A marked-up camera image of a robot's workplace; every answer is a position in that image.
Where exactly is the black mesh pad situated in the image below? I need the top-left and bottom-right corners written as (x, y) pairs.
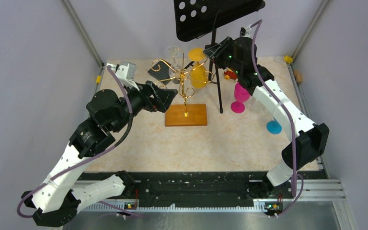
top-left (148, 61), bottom-right (171, 88)

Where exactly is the colourful toy train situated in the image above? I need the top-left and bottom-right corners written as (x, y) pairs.
top-left (224, 69), bottom-right (237, 81)

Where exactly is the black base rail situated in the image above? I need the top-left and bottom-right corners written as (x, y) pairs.
top-left (85, 171), bottom-right (327, 213)

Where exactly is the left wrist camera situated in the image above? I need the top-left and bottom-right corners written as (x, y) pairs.
top-left (106, 61), bottom-right (139, 90)

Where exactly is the blue plastic wine glass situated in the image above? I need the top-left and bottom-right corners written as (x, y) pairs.
top-left (266, 119), bottom-right (282, 135)

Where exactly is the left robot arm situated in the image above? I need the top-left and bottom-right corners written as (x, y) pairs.
top-left (21, 81), bottom-right (178, 228)

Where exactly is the gold wine glass rack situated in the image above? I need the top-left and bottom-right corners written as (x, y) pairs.
top-left (152, 59), bottom-right (212, 127)

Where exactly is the pink plastic wine glass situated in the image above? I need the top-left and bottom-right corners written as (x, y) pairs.
top-left (230, 83), bottom-right (251, 114)

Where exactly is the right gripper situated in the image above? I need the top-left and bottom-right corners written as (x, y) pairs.
top-left (202, 37), bottom-right (242, 75)

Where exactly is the yellow corner clip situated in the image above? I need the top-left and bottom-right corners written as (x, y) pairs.
top-left (283, 55), bottom-right (294, 64)

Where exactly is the clear back wine glass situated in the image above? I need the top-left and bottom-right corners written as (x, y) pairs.
top-left (165, 46), bottom-right (184, 84)

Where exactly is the yellow plastic wine glass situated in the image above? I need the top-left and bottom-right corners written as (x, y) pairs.
top-left (187, 47), bottom-right (208, 89)

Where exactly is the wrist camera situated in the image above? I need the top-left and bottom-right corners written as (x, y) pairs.
top-left (240, 24), bottom-right (254, 38)
top-left (106, 61), bottom-right (139, 90)

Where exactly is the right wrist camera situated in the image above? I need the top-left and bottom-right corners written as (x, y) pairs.
top-left (240, 24), bottom-right (254, 38)

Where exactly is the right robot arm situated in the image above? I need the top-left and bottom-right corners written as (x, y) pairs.
top-left (203, 37), bottom-right (330, 197)

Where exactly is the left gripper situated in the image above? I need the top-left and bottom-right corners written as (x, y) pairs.
top-left (111, 78), bottom-right (178, 133)

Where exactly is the brown wooden block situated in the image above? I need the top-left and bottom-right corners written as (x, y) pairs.
top-left (293, 69), bottom-right (303, 83)

